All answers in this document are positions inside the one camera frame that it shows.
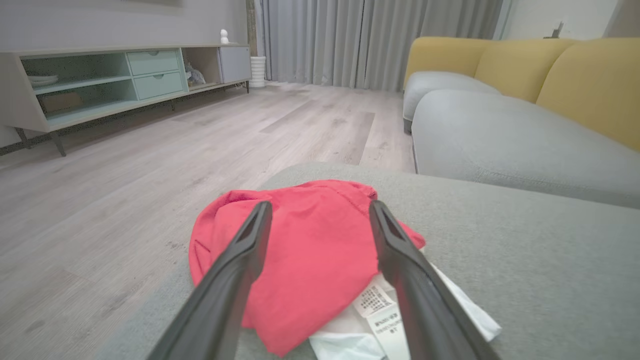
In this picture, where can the short grey sofa seat cushion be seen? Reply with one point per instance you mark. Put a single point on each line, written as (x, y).
(440, 85)

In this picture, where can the long grey sofa seat cushion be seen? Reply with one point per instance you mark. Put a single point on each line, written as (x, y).
(510, 140)

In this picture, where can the stack of white plates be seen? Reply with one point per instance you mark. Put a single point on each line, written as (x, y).
(42, 80)

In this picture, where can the red garment with white trim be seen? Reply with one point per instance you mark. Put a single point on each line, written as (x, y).
(310, 250)

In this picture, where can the brown cardboard box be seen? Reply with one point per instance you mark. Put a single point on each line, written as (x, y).
(60, 102)

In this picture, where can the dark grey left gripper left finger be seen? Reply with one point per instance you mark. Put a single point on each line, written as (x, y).
(220, 295)

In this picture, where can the grey cabinet door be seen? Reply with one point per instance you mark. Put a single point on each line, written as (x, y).
(235, 64)

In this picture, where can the small white figurine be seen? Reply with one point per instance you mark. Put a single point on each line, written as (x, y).
(224, 37)

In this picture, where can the grey pleated curtain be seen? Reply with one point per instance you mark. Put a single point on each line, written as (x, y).
(380, 40)

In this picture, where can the white ribbed cylinder vase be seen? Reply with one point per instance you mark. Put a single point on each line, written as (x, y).
(257, 72)

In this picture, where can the mint green cabinet drawer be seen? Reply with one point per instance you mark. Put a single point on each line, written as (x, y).
(152, 62)
(159, 85)

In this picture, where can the crumpled plastic bag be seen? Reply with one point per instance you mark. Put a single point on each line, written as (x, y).
(195, 76)

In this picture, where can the low media cabinet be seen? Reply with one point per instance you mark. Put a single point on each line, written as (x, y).
(15, 90)

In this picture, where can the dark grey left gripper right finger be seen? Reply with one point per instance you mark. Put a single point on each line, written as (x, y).
(425, 305)

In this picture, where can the grey fabric ottoman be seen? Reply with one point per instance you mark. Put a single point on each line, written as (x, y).
(525, 260)

